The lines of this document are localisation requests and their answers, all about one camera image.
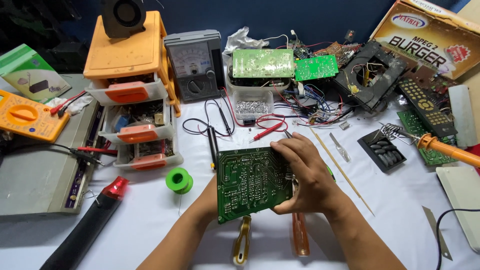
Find person's right hand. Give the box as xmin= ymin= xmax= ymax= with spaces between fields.
xmin=270 ymin=132 xmax=352 ymax=217

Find small light green circuit board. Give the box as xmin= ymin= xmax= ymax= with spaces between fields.
xmin=294 ymin=55 xmax=340 ymax=82

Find black battery holder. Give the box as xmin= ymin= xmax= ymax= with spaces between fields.
xmin=357 ymin=130 xmax=407 ymax=173

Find green circuit board with holes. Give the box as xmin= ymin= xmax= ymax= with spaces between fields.
xmin=396 ymin=108 xmax=458 ymax=166

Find bent metal wire clip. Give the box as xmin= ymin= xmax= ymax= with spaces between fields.
xmin=83 ymin=189 xmax=101 ymax=206

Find green solder spool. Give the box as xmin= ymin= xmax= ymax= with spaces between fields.
xmin=165 ymin=167 xmax=194 ymax=195

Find white plastic panel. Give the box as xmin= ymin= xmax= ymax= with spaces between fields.
xmin=435 ymin=166 xmax=480 ymax=253

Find tangle of coloured wires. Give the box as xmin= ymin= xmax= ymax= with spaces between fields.
xmin=273 ymin=73 xmax=354 ymax=127

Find clear box of metal parts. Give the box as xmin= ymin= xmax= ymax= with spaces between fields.
xmin=232 ymin=90 xmax=275 ymax=120

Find red pointed test probe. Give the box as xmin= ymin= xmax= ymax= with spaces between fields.
xmin=76 ymin=146 xmax=119 ymax=156

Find person's left hand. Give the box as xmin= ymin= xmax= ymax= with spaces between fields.
xmin=204 ymin=175 xmax=220 ymax=226

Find brown circuit board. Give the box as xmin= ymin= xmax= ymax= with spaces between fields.
xmin=314 ymin=41 xmax=363 ymax=65

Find black plastic frame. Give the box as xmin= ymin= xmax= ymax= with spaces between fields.
xmin=333 ymin=40 xmax=408 ymax=113

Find black and red heat gun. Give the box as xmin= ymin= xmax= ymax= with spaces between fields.
xmin=39 ymin=176 xmax=130 ymax=270

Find orange clear handled screwdriver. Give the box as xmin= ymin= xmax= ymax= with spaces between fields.
xmin=292 ymin=212 xmax=311 ymax=258

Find orange handled soldering iron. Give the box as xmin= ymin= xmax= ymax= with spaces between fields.
xmin=397 ymin=129 xmax=480 ymax=169

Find black blower fan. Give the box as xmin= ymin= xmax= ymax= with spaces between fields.
xmin=100 ymin=0 xmax=147 ymax=39

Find dark green circuit board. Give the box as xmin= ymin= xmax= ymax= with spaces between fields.
xmin=216 ymin=146 xmax=297 ymax=225

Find green and white carton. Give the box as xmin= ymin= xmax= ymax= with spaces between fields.
xmin=0 ymin=43 xmax=72 ymax=102

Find black cable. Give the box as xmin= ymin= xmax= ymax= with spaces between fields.
xmin=434 ymin=208 xmax=480 ymax=270

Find yellow handled screwdriver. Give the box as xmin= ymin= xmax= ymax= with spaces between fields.
xmin=232 ymin=215 xmax=252 ymax=267

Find crumpled white cloth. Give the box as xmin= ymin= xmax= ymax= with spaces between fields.
xmin=223 ymin=26 xmax=271 ymax=54

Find grey analog multimeter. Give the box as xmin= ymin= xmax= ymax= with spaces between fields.
xmin=163 ymin=29 xmax=226 ymax=103

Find large light green circuit board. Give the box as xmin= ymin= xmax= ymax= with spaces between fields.
xmin=231 ymin=48 xmax=295 ymax=79

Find white tissue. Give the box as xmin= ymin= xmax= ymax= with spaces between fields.
xmin=44 ymin=95 xmax=94 ymax=115

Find yellow digital multimeter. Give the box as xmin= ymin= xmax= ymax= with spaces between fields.
xmin=0 ymin=89 xmax=71 ymax=143

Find coiled wire soldering stand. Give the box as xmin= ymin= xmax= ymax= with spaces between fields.
xmin=378 ymin=122 xmax=418 ymax=146

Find white plastic strip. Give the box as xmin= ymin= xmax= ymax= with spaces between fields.
xmin=448 ymin=84 xmax=479 ymax=148

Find black pointed test probe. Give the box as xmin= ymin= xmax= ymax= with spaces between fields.
xmin=69 ymin=148 xmax=106 ymax=167

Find metal blade strip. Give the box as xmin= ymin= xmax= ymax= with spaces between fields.
xmin=421 ymin=205 xmax=454 ymax=262

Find red and black probe plugs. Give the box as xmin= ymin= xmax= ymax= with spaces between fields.
xmin=49 ymin=90 xmax=88 ymax=117

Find silver disc player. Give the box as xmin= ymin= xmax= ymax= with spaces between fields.
xmin=0 ymin=73 xmax=104 ymax=217

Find orange plastic drawer cabinet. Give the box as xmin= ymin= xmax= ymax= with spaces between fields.
xmin=83 ymin=10 xmax=185 ymax=172

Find black remote control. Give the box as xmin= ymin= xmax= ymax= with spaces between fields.
xmin=398 ymin=77 xmax=458 ymax=139

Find thin wooden stick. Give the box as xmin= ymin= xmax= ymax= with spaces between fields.
xmin=309 ymin=127 xmax=376 ymax=217

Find printed cardboard box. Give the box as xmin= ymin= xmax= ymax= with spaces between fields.
xmin=369 ymin=0 xmax=480 ymax=80

